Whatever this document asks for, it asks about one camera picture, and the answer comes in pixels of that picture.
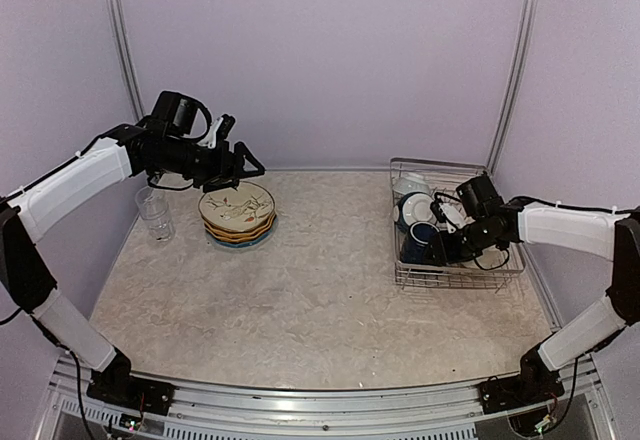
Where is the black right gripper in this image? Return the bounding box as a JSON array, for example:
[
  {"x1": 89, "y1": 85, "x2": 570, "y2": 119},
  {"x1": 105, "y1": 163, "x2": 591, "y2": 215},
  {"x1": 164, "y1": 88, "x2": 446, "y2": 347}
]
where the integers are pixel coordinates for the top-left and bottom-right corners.
[{"x1": 422, "y1": 216, "x2": 501, "y2": 267}]

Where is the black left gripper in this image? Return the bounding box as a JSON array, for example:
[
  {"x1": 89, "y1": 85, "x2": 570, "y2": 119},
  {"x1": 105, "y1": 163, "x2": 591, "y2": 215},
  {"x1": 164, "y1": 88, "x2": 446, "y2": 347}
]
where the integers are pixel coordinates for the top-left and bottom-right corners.
[{"x1": 154, "y1": 135, "x2": 265, "y2": 192}]

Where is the dark blue mug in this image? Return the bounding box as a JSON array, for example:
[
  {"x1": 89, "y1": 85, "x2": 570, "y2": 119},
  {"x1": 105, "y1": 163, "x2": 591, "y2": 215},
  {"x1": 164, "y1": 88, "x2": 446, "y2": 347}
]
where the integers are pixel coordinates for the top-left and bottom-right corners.
[{"x1": 400, "y1": 222, "x2": 439, "y2": 265}]

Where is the cream bird pattern plate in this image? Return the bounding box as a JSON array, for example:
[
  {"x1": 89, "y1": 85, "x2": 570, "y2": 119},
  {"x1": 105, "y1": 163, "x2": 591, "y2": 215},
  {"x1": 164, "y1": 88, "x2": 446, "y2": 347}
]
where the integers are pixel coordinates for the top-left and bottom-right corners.
[{"x1": 198, "y1": 182, "x2": 275, "y2": 230}]

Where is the white mug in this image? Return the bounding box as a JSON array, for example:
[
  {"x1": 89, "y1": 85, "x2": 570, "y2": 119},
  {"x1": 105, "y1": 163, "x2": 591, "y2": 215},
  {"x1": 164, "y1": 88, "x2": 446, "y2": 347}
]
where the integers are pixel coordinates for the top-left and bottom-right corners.
[{"x1": 462, "y1": 248, "x2": 509, "y2": 270}]

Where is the yellow polka dot plate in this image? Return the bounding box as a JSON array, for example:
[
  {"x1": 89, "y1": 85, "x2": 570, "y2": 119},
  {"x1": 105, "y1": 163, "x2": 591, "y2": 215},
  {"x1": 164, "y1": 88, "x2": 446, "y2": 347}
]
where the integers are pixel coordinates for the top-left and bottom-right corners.
[{"x1": 205, "y1": 227, "x2": 274, "y2": 243}]

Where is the blue polka dot plate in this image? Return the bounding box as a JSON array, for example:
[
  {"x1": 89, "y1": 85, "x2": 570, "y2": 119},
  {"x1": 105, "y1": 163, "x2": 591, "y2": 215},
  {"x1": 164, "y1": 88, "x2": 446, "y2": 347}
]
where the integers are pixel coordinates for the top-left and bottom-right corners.
[{"x1": 205, "y1": 233, "x2": 273, "y2": 251}]

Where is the large clear glass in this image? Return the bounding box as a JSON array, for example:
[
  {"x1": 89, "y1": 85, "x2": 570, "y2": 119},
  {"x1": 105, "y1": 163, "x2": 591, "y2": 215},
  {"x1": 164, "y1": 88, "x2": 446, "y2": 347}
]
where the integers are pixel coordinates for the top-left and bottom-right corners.
[{"x1": 135, "y1": 187, "x2": 175, "y2": 242}]

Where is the small clear glass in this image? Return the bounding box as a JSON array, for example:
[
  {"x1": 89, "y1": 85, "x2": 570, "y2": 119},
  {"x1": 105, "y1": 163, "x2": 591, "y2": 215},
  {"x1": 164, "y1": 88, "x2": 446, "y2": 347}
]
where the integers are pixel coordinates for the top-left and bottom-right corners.
[{"x1": 140, "y1": 194, "x2": 171, "y2": 225}]

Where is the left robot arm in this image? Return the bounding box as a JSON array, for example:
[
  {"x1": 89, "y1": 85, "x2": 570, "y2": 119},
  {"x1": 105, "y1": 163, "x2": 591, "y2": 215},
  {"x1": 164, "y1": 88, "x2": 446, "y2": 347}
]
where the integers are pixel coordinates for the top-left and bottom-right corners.
[{"x1": 1, "y1": 91, "x2": 265, "y2": 405}]

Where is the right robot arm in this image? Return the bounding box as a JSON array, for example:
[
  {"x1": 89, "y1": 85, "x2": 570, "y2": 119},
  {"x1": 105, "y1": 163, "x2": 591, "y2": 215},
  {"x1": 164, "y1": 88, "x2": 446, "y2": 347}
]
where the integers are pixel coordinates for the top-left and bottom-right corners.
[{"x1": 421, "y1": 174, "x2": 639, "y2": 404}]

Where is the teal white bowl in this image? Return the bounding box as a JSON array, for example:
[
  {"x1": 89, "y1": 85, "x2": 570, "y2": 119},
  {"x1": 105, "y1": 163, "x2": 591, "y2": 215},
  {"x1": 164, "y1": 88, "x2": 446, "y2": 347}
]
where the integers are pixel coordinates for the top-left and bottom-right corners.
[{"x1": 393, "y1": 192, "x2": 435, "y2": 230}]

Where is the light green bowl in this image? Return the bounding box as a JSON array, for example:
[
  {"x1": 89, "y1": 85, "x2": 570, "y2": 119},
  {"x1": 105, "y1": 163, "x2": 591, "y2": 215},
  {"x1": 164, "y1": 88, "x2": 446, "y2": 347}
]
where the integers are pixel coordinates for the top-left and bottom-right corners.
[{"x1": 392, "y1": 172, "x2": 432, "y2": 197}]

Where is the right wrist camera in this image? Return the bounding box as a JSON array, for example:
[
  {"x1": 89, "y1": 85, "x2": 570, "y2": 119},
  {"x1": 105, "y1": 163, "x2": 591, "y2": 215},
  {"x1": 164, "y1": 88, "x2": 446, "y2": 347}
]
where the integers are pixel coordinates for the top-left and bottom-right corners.
[{"x1": 430, "y1": 200, "x2": 467, "y2": 233}]

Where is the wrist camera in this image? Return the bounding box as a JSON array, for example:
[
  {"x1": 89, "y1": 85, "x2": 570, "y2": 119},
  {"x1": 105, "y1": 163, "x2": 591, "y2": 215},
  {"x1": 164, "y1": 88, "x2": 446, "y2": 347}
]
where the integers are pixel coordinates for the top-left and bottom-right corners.
[
  {"x1": 199, "y1": 114, "x2": 236, "y2": 149},
  {"x1": 430, "y1": 200, "x2": 467, "y2": 233}
]

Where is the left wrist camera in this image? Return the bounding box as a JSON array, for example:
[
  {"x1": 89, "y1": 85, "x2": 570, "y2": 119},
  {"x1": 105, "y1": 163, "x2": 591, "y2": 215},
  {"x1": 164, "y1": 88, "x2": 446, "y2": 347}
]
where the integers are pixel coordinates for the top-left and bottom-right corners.
[{"x1": 199, "y1": 114, "x2": 236, "y2": 149}]

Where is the back aluminium rail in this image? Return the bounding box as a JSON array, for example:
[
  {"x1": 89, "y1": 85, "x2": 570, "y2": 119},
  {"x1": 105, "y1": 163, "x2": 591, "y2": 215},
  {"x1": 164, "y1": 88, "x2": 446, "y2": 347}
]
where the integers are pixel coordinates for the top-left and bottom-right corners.
[{"x1": 265, "y1": 165, "x2": 390, "y2": 173}]

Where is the aluminium rail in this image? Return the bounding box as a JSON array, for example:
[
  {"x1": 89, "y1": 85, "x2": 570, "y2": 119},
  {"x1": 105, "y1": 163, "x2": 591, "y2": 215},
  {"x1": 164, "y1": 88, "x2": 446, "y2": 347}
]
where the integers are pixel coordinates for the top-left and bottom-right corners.
[
  {"x1": 265, "y1": 165, "x2": 390, "y2": 173},
  {"x1": 39, "y1": 359, "x2": 616, "y2": 440}
]

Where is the wire dish rack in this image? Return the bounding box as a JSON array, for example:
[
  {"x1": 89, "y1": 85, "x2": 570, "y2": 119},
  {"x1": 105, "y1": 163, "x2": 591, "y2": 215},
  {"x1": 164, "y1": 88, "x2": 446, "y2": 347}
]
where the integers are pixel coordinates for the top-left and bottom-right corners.
[{"x1": 389, "y1": 157, "x2": 526, "y2": 291}]

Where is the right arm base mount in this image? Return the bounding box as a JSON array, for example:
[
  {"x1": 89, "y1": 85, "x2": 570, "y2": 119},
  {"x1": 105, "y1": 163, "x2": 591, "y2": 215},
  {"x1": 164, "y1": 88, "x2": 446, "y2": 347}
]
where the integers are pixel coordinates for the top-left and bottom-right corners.
[{"x1": 477, "y1": 345, "x2": 565, "y2": 414}]

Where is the left aluminium post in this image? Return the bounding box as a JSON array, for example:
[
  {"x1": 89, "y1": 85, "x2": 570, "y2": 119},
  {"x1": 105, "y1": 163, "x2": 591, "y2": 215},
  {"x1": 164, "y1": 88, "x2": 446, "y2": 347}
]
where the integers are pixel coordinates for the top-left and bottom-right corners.
[{"x1": 106, "y1": 0, "x2": 145, "y2": 119}]

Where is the aluminium post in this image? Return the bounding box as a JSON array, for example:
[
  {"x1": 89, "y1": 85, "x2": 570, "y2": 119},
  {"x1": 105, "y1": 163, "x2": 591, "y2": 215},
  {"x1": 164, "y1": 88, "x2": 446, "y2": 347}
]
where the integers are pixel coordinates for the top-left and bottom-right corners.
[
  {"x1": 486, "y1": 0, "x2": 538, "y2": 174},
  {"x1": 106, "y1": 0, "x2": 145, "y2": 119}
]

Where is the front aluminium rail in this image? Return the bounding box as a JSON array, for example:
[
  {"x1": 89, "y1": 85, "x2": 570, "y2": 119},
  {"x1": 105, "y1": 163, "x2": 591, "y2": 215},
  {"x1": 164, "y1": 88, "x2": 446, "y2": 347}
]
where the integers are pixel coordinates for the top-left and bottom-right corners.
[{"x1": 39, "y1": 359, "x2": 616, "y2": 440}]

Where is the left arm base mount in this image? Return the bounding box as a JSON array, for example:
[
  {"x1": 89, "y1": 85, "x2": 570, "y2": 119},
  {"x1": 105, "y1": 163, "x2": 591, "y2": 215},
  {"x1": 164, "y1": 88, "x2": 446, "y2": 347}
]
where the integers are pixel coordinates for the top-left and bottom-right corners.
[{"x1": 87, "y1": 349, "x2": 176, "y2": 416}]

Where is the right aluminium post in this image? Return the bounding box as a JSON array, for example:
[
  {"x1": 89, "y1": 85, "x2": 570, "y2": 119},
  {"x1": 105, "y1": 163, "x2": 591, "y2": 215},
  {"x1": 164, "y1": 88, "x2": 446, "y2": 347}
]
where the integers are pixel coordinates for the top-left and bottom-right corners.
[{"x1": 486, "y1": 0, "x2": 538, "y2": 174}]

